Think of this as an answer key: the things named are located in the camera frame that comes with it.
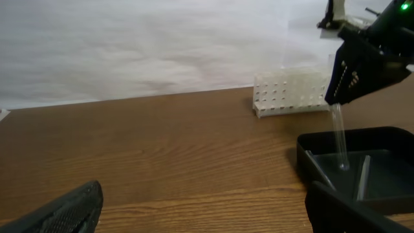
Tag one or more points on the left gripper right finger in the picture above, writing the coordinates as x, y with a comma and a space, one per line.
336, 213

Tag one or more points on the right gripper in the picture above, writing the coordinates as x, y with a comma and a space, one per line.
398, 43

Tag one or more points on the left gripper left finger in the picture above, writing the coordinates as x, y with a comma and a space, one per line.
68, 210

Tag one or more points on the clear test tube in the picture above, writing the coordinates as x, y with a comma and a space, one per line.
364, 178
318, 168
340, 139

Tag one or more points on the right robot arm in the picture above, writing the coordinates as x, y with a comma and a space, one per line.
398, 14

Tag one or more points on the black tray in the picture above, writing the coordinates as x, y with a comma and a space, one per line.
388, 139

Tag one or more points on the white test tube rack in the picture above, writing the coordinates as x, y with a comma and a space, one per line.
288, 94

